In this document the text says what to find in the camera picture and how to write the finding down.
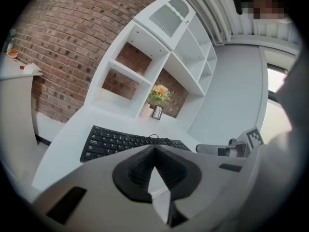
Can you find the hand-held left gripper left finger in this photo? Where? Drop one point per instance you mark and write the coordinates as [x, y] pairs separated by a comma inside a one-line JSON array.
[[101, 182]]

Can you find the black picture frame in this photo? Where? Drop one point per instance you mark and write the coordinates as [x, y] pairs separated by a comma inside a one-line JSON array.
[[158, 112]]

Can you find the white low plinth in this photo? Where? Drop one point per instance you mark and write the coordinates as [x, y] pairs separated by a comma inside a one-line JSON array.
[[48, 127]]

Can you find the white side desk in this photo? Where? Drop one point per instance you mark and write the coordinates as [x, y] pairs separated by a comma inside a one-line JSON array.
[[14, 105]]

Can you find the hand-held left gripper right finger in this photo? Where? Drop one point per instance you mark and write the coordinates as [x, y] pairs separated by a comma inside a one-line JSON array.
[[212, 190]]

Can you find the yellow flower bouquet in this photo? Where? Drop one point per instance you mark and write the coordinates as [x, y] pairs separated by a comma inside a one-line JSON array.
[[159, 93]]

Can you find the white table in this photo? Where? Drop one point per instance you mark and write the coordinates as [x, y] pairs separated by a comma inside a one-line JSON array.
[[72, 129]]

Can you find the person's black clothing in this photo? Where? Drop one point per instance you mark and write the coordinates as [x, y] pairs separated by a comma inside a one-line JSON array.
[[299, 93]]

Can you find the white paper sheet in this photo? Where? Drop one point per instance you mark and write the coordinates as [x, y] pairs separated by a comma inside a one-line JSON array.
[[32, 68]]

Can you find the person's head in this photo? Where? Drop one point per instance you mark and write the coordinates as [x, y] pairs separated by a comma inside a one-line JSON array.
[[265, 1]]

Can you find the white hutch shelf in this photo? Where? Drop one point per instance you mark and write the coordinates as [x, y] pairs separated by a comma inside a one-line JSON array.
[[144, 39]]

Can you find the green potted plant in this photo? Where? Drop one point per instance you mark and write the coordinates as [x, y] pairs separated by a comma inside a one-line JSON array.
[[11, 34]]

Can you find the black keyboard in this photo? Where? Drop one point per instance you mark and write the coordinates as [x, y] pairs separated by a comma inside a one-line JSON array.
[[103, 141]]

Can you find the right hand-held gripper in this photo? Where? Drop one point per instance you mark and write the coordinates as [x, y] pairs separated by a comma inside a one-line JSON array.
[[239, 150]]

